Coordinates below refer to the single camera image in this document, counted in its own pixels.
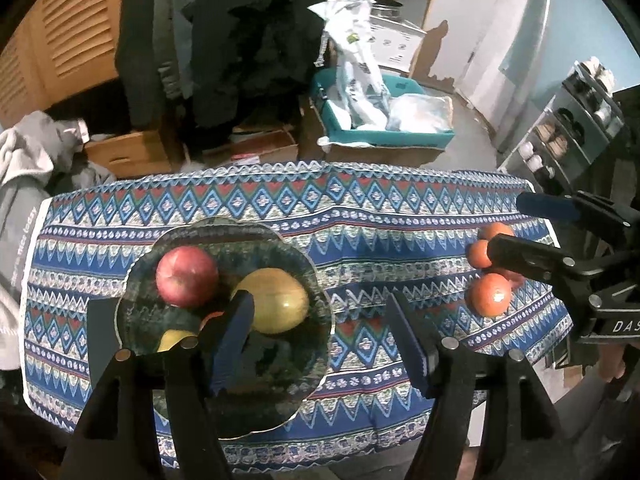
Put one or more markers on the white plastic basket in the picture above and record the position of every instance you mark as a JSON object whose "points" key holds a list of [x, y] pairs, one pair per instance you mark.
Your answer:
{"points": [[397, 45]]}

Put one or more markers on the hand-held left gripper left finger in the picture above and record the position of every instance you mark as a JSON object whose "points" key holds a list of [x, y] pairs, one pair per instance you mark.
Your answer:
{"points": [[232, 342]]}

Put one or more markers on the wooden louvered cabinet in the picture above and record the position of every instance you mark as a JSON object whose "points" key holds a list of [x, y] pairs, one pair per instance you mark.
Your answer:
{"points": [[65, 25]]}

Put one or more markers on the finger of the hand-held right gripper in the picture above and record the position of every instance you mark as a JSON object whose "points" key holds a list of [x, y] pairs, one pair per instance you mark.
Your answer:
{"points": [[545, 205], [530, 255]]}

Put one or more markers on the light grey hoodie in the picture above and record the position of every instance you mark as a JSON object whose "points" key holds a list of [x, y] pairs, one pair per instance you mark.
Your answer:
{"points": [[20, 220]]}

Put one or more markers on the orange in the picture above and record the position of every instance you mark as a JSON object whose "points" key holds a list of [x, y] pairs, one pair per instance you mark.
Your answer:
{"points": [[489, 295], [479, 254], [497, 231]]}

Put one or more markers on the metal shoe rack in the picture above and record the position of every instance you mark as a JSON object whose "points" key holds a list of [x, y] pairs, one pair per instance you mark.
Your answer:
{"points": [[580, 155]]}

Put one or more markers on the blue patterned tablecloth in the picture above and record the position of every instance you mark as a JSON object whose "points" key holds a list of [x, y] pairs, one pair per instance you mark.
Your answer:
{"points": [[360, 230]]}

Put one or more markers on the person's right forearm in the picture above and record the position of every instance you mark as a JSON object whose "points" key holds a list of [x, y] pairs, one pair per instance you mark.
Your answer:
{"points": [[595, 410]]}

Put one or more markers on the flat cardboard box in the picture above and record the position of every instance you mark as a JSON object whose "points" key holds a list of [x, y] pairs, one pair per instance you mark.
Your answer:
{"points": [[260, 147]]}

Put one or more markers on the clear glass bowl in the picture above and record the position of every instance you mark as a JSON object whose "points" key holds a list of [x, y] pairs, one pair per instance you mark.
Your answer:
{"points": [[280, 360]]}

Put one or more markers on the dark cloth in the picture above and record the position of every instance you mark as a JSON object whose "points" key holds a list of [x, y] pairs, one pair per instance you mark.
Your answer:
{"points": [[630, 140]]}

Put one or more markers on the teal plastic crate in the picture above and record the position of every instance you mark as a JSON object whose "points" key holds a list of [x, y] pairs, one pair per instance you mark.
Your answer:
{"points": [[380, 136]]}

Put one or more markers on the clear plastic bag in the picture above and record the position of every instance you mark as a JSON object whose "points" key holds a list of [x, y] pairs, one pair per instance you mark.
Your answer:
{"points": [[420, 115]]}

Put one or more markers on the grey hanging jacket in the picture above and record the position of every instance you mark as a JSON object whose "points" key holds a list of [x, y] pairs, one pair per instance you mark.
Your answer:
{"points": [[172, 35]]}

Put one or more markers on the wooden box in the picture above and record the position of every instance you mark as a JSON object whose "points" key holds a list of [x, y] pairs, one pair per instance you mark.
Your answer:
{"points": [[127, 152]]}

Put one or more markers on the person's right hand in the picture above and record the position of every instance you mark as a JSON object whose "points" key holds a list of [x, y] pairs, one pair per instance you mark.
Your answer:
{"points": [[611, 362]]}

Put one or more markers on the white printed bag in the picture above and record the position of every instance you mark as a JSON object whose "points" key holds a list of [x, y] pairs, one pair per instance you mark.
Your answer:
{"points": [[357, 75]]}

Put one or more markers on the white door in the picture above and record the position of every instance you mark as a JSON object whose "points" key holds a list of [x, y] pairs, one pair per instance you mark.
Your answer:
{"points": [[495, 35]]}

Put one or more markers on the black coat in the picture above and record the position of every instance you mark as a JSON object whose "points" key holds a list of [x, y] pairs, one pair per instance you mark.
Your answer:
{"points": [[250, 50]]}

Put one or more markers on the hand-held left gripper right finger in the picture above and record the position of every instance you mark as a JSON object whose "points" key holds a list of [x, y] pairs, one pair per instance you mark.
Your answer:
{"points": [[407, 342]]}

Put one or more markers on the metal pot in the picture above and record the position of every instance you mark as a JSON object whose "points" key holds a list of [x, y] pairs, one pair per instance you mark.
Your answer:
{"points": [[387, 10]]}

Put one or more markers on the dark grey jacket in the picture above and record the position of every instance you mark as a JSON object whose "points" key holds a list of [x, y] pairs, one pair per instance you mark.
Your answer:
{"points": [[65, 150]]}

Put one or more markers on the yellow green apple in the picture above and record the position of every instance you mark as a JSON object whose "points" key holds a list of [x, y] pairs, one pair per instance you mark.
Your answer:
{"points": [[272, 302]]}

